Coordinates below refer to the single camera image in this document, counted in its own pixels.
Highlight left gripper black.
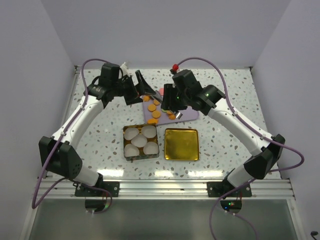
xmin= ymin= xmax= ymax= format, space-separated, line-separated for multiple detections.
xmin=112 ymin=70 xmax=155 ymax=106

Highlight round orange cookie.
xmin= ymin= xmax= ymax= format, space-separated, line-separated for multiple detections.
xmin=147 ymin=104 xmax=157 ymax=112
xmin=152 ymin=110 xmax=161 ymax=119

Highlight metal serving tongs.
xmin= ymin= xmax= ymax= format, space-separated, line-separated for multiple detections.
xmin=174 ymin=111 xmax=183 ymax=120

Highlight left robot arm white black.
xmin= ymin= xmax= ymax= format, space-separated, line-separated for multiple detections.
xmin=38 ymin=62 xmax=157 ymax=197

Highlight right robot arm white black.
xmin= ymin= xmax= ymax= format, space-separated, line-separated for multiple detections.
xmin=161 ymin=69 xmax=285 ymax=197

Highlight orange scalloped cookie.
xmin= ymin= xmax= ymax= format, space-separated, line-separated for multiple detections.
xmin=153 ymin=100 xmax=160 ymax=106

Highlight lavender plastic tray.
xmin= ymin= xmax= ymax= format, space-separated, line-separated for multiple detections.
xmin=140 ymin=91 xmax=199 ymax=125

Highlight pink round cookie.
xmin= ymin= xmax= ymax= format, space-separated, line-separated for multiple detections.
xmin=159 ymin=88 xmax=164 ymax=96

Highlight orange fish cookie tray edge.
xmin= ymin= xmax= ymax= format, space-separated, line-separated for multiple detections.
xmin=147 ymin=118 xmax=159 ymax=125

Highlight white paper cup top right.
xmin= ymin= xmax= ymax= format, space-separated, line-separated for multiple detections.
xmin=141 ymin=125 xmax=157 ymax=139

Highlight white paper cup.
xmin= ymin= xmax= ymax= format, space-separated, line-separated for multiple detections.
xmin=124 ymin=144 xmax=140 ymax=158
xmin=143 ymin=142 xmax=159 ymax=155
xmin=141 ymin=125 xmax=157 ymax=139
xmin=131 ymin=134 xmax=148 ymax=148
xmin=123 ymin=127 xmax=140 ymax=141

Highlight gold tin lid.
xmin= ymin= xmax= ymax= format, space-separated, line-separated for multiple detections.
xmin=164 ymin=128 xmax=200 ymax=161

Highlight white paper cup centre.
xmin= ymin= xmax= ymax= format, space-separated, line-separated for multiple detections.
xmin=131 ymin=134 xmax=148 ymax=148

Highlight square cookie tin box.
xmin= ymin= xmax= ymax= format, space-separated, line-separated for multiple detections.
xmin=122 ymin=123 xmax=160 ymax=161

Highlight white paper cup bottom right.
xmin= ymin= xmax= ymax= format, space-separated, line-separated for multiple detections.
xmin=143 ymin=142 xmax=159 ymax=155

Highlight white paper cup top left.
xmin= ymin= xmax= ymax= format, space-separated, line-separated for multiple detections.
xmin=123 ymin=127 xmax=140 ymax=141

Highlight white paper cup bottom left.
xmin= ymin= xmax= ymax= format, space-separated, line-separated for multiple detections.
xmin=124 ymin=144 xmax=140 ymax=158

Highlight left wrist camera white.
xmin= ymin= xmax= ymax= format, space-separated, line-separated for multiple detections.
xmin=120 ymin=62 xmax=131 ymax=77

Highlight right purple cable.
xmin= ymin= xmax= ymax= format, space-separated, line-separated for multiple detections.
xmin=177 ymin=57 xmax=305 ymax=240

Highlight purple cable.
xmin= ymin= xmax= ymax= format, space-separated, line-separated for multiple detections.
xmin=177 ymin=57 xmax=305 ymax=240
xmin=31 ymin=58 xmax=108 ymax=210

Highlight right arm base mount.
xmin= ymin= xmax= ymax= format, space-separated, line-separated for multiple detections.
xmin=206 ymin=181 xmax=253 ymax=214

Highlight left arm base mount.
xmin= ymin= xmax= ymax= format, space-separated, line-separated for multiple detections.
xmin=73 ymin=181 xmax=120 ymax=215

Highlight aluminium front rail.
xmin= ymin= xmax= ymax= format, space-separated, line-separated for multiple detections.
xmin=31 ymin=178 xmax=295 ymax=200

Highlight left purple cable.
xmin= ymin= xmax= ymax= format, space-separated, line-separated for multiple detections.
xmin=31 ymin=58 xmax=108 ymax=210

